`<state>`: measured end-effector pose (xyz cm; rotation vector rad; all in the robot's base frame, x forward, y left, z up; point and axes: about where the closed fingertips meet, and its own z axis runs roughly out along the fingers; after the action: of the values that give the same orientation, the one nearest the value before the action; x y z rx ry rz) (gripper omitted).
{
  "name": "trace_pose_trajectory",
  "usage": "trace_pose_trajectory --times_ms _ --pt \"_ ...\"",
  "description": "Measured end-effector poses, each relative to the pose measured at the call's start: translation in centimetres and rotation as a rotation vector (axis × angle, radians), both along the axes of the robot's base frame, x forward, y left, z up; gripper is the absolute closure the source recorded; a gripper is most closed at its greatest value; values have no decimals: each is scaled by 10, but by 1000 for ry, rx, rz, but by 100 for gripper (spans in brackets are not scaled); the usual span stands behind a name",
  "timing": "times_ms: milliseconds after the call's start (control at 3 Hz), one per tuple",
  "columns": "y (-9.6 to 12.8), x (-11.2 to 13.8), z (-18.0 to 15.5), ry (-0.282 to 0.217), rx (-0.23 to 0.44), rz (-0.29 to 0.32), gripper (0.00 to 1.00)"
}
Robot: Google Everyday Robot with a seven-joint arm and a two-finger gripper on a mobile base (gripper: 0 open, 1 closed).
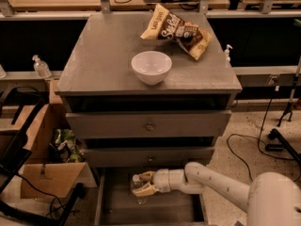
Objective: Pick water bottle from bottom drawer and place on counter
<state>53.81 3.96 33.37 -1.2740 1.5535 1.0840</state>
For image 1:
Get brown yellow chip bag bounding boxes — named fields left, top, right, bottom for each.
left=140, top=4, right=212, bottom=60

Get grey drawer cabinet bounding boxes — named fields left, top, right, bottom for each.
left=55, top=12, right=242, bottom=168

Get black base bar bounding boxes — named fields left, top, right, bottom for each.
left=265, top=129, right=301, bottom=167

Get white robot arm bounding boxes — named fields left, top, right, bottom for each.
left=132, top=162, right=301, bottom=226

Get grey open bottom drawer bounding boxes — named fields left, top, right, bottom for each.
left=95, top=167, right=208, bottom=226

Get clear plastic water bottle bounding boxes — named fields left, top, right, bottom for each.
left=131, top=174, right=148, bottom=205

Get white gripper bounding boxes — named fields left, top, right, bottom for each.
left=134, top=169, right=186, bottom=197

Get black tripod stand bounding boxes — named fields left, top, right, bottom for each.
left=277, top=57, right=301, bottom=127

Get clear pump sanitizer bottle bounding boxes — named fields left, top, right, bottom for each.
left=32, top=55, right=52, bottom=78

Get open cardboard box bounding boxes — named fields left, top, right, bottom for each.
left=8, top=89, right=96, bottom=199

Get black floor cable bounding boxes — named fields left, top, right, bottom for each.
left=226, top=77, right=301, bottom=184

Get grey top drawer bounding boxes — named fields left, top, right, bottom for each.
left=66, top=110, right=231, bottom=139

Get white ceramic bowl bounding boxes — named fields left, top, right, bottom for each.
left=131, top=51, right=172, bottom=86

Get grey middle drawer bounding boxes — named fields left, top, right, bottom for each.
left=84, top=146, right=214, bottom=168

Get green snack bags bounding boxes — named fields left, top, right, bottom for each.
left=49, top=128, right=85, bottom=163

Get small white pump bottle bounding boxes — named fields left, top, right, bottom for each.
left=224, top=44, right=232, bottom=62

